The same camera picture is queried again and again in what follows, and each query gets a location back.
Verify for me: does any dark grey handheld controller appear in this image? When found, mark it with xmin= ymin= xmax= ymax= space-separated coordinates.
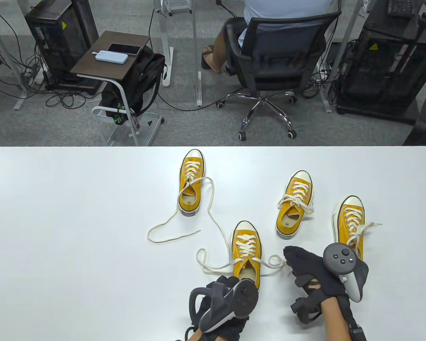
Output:
xmin=323 ymin=243 xmax=362 ymax=303
xmin=189 ymin=279 xmax=260 ymax=333

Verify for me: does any yellow canvas shoe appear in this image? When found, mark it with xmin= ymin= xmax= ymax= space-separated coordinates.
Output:
xmin=332 ymin=195 xmax=365 ymax=261
xmin=231 ymin=221 xmax=263 ymax=292
xmin=276 ymin=170 xmax=313 ymax=239
xmin=179 ymin=149 xmax=204 ymax=218

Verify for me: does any black smartphone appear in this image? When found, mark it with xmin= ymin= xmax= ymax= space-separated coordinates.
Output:
xmin=107 ymin=43 xmax=142 ymax=55

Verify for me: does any pale blue power bank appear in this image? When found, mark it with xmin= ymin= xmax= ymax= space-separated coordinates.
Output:
xmin=94 ymin=50 xmax=129 ymax=65

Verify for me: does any white rolling cart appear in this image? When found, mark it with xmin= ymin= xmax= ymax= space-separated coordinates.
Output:
xmin=162 ymin=0 xmax=193 ymax=16

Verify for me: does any white desk leg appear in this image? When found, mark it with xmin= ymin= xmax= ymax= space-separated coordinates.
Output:
xmin=319 ymin=0 xmax=363 ymax=113
xmin=153 ymin=0 xmax=173 ymax=87
xmin=191 ymin=0 xmax=203 ymax=107
xmin=0 ymin=0 xmax=28 ymax=110

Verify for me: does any brown top side table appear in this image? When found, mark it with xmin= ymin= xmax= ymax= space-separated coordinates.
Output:
xmin=70 ymin=31 xmax=164 ymax=147

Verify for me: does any person's left hand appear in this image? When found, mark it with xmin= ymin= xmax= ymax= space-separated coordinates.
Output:
xmin=185 ymin=275 xmax=260 ymax=341

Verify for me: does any black keyboard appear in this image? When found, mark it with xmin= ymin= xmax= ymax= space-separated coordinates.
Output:
xmin=387 ymin=0 xmax=417 ymax=18

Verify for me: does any person's right hand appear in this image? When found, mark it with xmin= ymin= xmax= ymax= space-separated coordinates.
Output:
xmin=283 ymin=245 xmax=370 ymax=324

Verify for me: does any person's right forearm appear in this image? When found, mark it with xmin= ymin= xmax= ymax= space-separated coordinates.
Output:
xmin=321 ymin=295 xmax=352 ymax=341

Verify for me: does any black computer tower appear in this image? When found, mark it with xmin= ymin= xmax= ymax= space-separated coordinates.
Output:
xmin=24 ymin=0 xmax=99 ymax=90

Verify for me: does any black mesh office chair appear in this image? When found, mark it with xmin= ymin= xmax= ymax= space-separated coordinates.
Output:
xmin=216 ymin=11 xmax=342 ymax=140

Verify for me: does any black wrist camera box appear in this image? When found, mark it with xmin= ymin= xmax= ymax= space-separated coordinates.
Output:
xmin=348 ymin=313 xmax=368 ymax=341

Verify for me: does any tangle of black cables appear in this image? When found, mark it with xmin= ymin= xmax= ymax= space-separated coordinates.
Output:
xmin=302 ymin=60 xmax=341 ymax=98
xmin=0 ymin=7 xmax=96 ymax=109

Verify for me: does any white shoe lace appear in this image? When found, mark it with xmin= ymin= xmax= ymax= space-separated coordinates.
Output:
xmin=278 ymin=182 xmax=315 ymax=215
xmin=196 ymin=240 xmax=288 ymax=276
xmin=147 ymin=162 xmax=231 ymax=264

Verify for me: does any black backpack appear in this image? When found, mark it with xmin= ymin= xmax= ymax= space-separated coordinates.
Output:
xmin=100 ymin=45 xmax=166 ymax=121

